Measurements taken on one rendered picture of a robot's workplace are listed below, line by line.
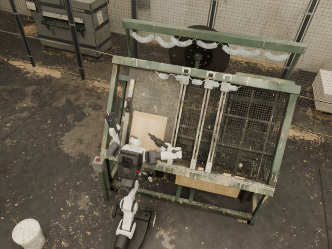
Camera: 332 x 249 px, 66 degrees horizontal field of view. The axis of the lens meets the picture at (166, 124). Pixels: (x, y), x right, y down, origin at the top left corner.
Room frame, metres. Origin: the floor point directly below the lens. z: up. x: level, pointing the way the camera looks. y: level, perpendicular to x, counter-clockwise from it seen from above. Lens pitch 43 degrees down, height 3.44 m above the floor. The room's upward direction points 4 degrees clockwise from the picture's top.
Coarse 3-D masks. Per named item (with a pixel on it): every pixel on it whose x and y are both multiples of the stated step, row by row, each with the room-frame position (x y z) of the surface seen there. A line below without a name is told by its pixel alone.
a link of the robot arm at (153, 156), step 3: (150, 153) 1.77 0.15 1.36; (153, 153) 1.77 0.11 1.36; (156, 153) 1.78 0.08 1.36; (159, 153) 1.78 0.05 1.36; (150, 156) 1.75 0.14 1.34; (153, 156) 1.75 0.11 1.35; (156, 156) 1.75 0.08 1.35; (159, 156) 1.75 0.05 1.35; (150, 159) 1.72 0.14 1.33; (153, 159) 1.72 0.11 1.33; (156, 159) 1.73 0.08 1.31; (159, 159) 1.74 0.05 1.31
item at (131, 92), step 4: (132, 84) 2.64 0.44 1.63; (132, 88) 2.61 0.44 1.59; (128, 92) 2.59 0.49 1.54; (132, 92) 2.58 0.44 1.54; (128, 96) 2.56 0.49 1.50; (132, 96) 2.58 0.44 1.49; (128, 116) 2.41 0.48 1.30; (124, 120) 2.38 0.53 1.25; (128, 120) 2.40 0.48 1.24; (124, 124) 2.35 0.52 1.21; (124, 128) 2.32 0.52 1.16; (124, 132) 2.29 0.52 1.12; (124, 136) 2.26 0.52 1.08; (124, 140) 2.23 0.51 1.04; (124, 144) 2.21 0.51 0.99
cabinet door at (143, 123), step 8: (136, 112) 2.45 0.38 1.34; (136, 120) 2.39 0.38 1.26; (144, 120) 2.38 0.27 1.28; (152, 120) 2.37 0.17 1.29; (160, 120) 2.36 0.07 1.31; (136, 128) 2.33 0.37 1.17; (144, 128) 2.32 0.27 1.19; (152, 128) 2.31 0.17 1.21; (160, 128) 2.30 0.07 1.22; (136, 136) 2.27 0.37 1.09; (144, 136) 2.26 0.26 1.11; (160, 136) 2.24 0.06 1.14; (128, 144) 2.21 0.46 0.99; (144, 144) 2.20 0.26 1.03; (152, 144) 2.19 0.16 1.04
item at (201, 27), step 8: (184, 40) 3.09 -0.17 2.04; (200, 40) 3.05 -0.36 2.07; (176, 48) 3.11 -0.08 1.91; (184, 48) 3.09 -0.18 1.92; (192, 48) 3.06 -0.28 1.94; (200, 48) 3.04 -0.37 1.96; (208, 48) 3.03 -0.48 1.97; (216, 48) 3.01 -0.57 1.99; (176, 56) 3.11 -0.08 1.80; (184, 56) 3.09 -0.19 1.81; (192, 56) 3.06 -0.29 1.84; (200, 56) 3.01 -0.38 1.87; (208, 56) 3.02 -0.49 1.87; (216, 56) 3.01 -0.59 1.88; (224, 56) 2.99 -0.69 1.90; (176, 64) 3.11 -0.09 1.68; (184, 64) 3.09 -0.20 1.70; (192, 64) 3.06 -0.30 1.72; (200, 64) 3.04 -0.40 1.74; (208, 64) 3.02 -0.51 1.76; (216, 64) 3.01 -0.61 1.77; (224, 64) 2.99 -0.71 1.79
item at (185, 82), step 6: (186, 78) 2.47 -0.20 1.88; (186, 84) 2.55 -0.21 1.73; (180, 90) 2.51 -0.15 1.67; (180, 96) 2.47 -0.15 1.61; (180, 102) 2.43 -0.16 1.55; (180, 108) 2.39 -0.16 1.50; (180, 114) 2.35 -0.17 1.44; (174, 126) 2.26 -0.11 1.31; (174, 132) 2.22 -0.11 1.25; (174, 138) 2.20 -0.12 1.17; (174, 144) 2.13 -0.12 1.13; (168, 162) 2.00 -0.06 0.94
